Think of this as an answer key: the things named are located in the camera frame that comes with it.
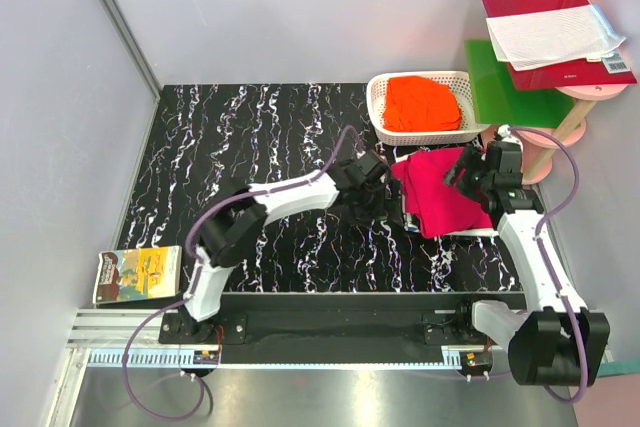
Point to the illustrated book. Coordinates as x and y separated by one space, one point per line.
132 275

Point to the teal board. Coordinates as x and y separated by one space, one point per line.
618 368

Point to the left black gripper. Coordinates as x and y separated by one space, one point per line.
386 209

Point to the magenta t shirt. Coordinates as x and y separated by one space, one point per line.
440 192

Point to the orange t shirt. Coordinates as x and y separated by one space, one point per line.
418 104

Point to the pink wooden shelf stand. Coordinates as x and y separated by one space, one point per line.
568 91

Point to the white mesh cloth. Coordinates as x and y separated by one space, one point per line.
536 40

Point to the white plastic basket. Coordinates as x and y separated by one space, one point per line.
459 84

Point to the folded black white t shirt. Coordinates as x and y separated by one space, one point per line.
480 231

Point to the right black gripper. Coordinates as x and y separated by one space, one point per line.
471 158

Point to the dark red folder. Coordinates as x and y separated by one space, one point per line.
556 44

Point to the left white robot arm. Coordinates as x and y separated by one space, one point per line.
222 237

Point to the green plastic sheet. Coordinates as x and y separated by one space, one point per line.
497 101

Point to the white slotted cable duct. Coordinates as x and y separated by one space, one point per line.
439 358

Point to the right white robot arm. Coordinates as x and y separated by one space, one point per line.
558 341

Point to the pink board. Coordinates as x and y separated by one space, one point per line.
612 401

